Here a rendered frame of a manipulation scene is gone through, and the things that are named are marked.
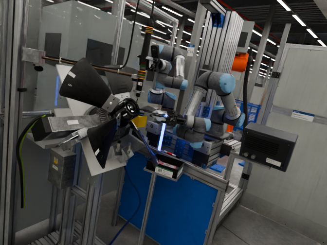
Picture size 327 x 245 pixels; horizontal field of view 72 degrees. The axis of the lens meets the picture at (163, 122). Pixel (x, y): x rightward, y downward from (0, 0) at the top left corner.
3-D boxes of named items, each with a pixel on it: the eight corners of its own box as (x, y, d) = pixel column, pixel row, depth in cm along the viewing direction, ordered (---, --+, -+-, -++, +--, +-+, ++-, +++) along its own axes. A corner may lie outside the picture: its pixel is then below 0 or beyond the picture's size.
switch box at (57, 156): (60, 176, 154) (63, 146, 149) (73, 185, 146) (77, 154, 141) (47, 179, 146) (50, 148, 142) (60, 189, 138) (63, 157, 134)
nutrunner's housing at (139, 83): (134, 96, 131) (148, 12, 121) (135, 95, 135) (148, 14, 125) (140, 97, 131) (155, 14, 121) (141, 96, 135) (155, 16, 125)
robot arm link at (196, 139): (189, 142, 150) (193, 126, 148) (203, 148, 143) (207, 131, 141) (182, 143, 144) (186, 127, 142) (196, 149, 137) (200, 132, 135)
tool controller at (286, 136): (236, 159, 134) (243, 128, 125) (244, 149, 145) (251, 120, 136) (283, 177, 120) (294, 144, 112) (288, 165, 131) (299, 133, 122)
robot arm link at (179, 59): (184, 60, 193) (184, 95, 159) (172, 57, 192) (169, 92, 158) (188, 47, 185) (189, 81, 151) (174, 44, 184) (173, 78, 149)
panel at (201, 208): (117, 215, 203) (128, 147, 189) (118, 214, 204) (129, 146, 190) (196, 272, 159) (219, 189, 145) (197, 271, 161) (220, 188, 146)
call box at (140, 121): (122, 123, 185) (124, 111, 182) (131, 122, 193) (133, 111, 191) (137, 129, 176) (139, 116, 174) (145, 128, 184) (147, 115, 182)
